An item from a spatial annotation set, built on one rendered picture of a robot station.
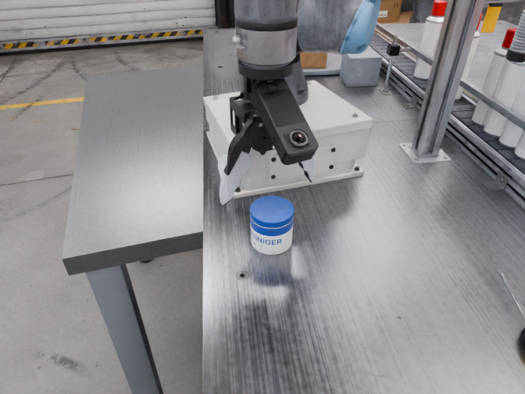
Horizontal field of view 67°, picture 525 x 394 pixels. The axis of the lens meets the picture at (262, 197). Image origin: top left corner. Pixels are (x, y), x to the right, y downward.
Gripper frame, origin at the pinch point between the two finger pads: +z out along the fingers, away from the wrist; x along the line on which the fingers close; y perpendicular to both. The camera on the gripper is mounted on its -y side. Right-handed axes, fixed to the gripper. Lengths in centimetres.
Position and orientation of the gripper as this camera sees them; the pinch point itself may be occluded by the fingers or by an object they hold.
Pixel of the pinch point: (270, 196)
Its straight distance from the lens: 60.3
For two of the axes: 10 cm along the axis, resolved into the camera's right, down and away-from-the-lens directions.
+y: -4.0, -5.4, 7.4
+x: -9.2, 2.3, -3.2
